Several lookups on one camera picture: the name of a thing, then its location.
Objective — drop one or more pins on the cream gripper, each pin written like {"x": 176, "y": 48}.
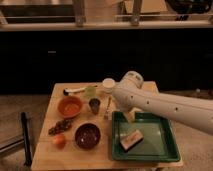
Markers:
{"x": 130, "y": 116}

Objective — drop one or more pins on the dark purple bowl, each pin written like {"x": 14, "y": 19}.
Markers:
{"x": 87, "y": 136}

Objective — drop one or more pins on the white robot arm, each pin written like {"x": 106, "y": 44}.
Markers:
{"x": 193, "y": 112}

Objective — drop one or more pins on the metal fork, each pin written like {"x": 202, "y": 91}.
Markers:
{"x": 107, "y": 109}

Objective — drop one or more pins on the brown sponge block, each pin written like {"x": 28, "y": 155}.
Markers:
{"x": 131, "y": 139}

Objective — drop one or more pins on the small metal cup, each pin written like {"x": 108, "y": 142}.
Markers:
{"x": 94, "y": 104}

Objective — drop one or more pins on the white cup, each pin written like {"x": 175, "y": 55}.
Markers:
{"x": 108, "y": 85}

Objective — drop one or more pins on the green plastic tray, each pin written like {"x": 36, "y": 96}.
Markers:
{"x": 158, "y": 143}

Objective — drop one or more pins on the light green cup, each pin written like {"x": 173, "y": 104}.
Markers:
{"x": 90, "y": 92}

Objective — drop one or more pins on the orange bowl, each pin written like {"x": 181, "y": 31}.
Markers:
{"x": 70, "y": 107}

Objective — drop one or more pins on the bunch of dark grapes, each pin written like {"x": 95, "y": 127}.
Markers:
{"x": 59, "y": 127}

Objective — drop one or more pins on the orange fruit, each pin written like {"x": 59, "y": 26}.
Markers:
{"x": 59, "y": 141}

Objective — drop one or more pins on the black bar stand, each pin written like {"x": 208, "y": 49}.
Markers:
{"x": 27, "y": 148}

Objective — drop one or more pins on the white handled brush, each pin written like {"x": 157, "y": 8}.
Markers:
{"x": 69, "y": 91}

